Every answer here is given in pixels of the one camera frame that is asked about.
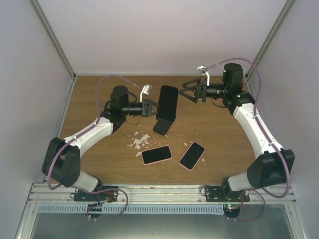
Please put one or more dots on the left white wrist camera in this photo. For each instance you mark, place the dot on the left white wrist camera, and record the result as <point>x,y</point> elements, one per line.
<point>145,91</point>

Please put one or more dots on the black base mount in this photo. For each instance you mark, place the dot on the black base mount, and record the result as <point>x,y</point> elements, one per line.
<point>215,194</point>
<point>108,196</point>

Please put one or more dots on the aluminium front rail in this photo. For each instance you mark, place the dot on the aluminium front rail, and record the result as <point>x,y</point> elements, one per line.
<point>150,194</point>

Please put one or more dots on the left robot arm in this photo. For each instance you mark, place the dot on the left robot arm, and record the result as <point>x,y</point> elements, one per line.
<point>62,161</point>

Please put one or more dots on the black phone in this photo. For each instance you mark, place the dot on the black phone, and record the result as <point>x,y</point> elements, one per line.
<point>167,103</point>

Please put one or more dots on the pink case phone right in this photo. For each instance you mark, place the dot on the pink case phone right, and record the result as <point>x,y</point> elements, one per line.
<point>191,157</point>

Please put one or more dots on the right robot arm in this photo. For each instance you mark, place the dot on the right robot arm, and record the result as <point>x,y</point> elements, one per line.
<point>271,169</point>

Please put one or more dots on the pink case phone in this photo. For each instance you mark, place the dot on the pink case phone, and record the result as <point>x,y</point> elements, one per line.
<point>156,155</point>
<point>191,157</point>

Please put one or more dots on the grey slotted cable duct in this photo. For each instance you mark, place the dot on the grey slotted cable duct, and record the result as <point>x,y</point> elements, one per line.
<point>133,209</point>

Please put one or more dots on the pink case phone left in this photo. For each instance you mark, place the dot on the pink case phone left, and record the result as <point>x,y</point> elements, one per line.
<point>156,155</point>

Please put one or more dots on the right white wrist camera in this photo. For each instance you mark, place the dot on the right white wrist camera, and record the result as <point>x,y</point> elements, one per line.
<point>205,76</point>

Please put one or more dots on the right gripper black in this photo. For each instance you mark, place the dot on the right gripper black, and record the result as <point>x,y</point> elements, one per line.
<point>200,92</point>

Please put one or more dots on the white debris pile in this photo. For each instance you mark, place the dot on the white debris pile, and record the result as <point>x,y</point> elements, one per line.
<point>139,141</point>

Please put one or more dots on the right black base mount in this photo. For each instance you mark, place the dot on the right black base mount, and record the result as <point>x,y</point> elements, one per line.
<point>215,194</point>

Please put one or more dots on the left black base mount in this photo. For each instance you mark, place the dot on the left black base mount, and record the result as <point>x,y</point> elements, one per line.
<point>108,196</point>

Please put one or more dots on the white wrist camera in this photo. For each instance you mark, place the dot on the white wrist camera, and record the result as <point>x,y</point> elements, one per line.
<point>145,91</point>
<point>205,76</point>

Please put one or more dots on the black phone face down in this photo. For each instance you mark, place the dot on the black phone face down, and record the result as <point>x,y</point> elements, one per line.
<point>162,126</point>

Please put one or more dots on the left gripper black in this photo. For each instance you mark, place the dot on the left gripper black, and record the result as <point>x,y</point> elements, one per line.
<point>148,103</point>

